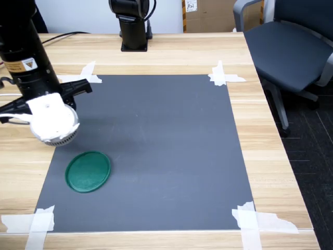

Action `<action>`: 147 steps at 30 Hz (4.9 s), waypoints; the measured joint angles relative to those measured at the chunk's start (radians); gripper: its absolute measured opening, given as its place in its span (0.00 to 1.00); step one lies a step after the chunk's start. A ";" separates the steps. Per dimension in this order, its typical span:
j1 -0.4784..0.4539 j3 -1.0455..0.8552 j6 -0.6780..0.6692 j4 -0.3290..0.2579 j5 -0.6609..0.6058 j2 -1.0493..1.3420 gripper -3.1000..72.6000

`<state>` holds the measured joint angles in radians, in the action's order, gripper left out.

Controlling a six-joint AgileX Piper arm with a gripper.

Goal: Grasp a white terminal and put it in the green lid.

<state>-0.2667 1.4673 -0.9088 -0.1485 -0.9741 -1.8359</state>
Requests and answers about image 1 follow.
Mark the round green lid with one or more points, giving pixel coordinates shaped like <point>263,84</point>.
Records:
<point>88,172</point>

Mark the white tape patch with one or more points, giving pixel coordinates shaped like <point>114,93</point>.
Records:
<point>221,76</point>
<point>249,221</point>
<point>89,74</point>
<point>39,221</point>

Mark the black fabric object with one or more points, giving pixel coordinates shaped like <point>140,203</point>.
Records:
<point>41,20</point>

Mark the dark grey mat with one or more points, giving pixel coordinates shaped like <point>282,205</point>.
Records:
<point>161,156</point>

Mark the brown cardboard box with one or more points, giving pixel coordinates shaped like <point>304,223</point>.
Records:
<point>213,18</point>

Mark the dark blue office chair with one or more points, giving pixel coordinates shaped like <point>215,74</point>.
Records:
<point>286,52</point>

